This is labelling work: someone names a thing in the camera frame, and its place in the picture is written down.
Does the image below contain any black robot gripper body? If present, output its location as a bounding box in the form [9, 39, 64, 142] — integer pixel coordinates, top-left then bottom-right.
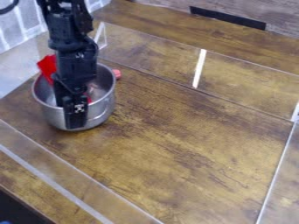
[48, 38, 99, 91]

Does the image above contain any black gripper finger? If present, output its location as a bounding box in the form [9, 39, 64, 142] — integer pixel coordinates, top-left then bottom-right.
[53, 81, 88, 130]

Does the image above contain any silver metal pot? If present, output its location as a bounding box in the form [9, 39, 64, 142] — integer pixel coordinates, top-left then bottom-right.
[32, 63, 117, 131]

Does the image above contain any red star-shaped block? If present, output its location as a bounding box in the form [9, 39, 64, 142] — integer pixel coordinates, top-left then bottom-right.
[36, 54, 56, 85]

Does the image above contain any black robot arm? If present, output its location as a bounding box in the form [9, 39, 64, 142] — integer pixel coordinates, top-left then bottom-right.
[36, 0, 99, 130]

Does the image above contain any small pink oval object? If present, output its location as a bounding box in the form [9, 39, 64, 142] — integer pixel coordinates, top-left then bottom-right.
[112, 69, 121, 80]

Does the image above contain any clear acrylic triangular bracket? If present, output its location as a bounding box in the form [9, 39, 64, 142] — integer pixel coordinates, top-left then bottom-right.
[93, 22, 108, 49]

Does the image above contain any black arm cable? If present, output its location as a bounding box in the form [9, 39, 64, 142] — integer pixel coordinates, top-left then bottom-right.
[0, 0, 21, 16]

